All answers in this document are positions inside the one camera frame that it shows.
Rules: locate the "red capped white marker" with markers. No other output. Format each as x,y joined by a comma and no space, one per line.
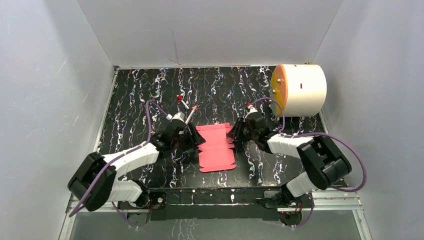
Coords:
180,98

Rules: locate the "pink cardboard box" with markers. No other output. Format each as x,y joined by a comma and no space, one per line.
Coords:
216,154

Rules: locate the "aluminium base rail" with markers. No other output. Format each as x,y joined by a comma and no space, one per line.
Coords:
212,200

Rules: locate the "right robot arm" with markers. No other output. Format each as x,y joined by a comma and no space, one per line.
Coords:
324,163

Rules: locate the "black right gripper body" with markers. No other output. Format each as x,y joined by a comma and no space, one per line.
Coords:
248,132

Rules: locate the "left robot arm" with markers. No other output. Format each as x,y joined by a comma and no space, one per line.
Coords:
98,179

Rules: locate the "orange capped white marker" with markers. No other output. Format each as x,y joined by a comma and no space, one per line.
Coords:
188,119

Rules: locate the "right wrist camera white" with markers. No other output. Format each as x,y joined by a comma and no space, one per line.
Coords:
251,108

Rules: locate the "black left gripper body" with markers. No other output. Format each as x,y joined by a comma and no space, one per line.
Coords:
187,135

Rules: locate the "white cylindrical drum device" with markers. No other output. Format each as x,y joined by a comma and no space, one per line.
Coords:
300,89

